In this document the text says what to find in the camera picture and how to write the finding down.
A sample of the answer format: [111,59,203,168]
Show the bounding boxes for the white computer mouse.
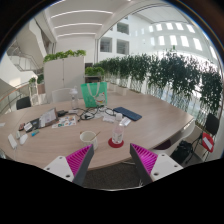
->
[18,133,29,146]

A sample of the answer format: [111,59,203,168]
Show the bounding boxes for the green tote bag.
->
[80,81,109,109]

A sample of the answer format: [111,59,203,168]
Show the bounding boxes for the clear plastic water bottle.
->
[111,112,125,145]

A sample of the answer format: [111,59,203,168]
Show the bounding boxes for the row of green hedge plants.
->
[84,49,224,118]

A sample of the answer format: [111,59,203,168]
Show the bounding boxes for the colourful sticker sheet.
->
[51,115,78,129]

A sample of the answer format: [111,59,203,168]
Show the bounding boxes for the black charger block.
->
[57,109,69,118]

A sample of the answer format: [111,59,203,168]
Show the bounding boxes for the gold spoon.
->
[91,130,102,141]

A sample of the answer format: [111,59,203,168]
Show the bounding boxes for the white mug with gold handle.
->
[79,130,99,151]

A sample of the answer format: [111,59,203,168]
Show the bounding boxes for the white cabinet topped with plants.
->
[42,49,87,104]

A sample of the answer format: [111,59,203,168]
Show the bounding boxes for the white printed card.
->
[23,121,34,132]

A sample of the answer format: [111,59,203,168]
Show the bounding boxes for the tall clear drinking bottle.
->
[69,85,80,110]

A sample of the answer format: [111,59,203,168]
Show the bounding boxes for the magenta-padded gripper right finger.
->
[130,143,185,185]

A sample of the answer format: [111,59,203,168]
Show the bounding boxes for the flat round red coaster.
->
[107,137,125,149]

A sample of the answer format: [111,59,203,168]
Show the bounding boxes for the red and white sign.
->
[200,132,215,154]

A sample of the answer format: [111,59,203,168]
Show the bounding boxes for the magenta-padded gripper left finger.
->
[43,143,96,188]

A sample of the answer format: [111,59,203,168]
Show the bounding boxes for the black bag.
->
[169,139,194,165]

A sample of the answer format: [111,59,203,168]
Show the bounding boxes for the tangle of black cables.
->
[77,105,116,122]

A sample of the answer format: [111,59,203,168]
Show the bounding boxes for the black chair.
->
[191,112,221,156]
[15,96,32,111]

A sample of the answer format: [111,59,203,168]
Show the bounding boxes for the ceiling light strips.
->
[49,9,114,38]

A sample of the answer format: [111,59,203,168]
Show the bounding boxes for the white chair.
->
[151,120,197,158]

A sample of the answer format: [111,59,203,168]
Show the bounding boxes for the clear plastic package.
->
[120,116,132,127]

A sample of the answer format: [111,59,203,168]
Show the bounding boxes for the potted green plant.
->
[35,73,46,95]

